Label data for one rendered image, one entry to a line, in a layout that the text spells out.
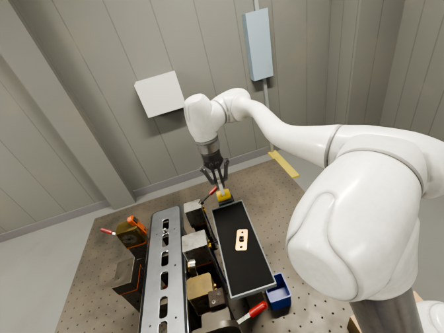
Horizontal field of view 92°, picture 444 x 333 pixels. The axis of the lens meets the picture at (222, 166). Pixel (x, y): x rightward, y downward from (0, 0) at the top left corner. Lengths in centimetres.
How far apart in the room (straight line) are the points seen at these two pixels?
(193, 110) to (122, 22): 198
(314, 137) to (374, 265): 27
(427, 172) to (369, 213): 15
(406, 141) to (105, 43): 255
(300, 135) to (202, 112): 36
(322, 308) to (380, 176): 92
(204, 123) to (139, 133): 215
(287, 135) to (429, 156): 25
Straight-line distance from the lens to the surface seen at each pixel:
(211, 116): 76
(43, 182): 348
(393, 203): 34
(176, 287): 99
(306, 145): 50
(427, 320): 87
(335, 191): 32
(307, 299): 121
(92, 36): 270
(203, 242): 91
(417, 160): 42
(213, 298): 81
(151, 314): 99
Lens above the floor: 182
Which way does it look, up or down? 34 degrees down
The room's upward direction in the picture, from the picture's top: 15 degrees counter-clockwise
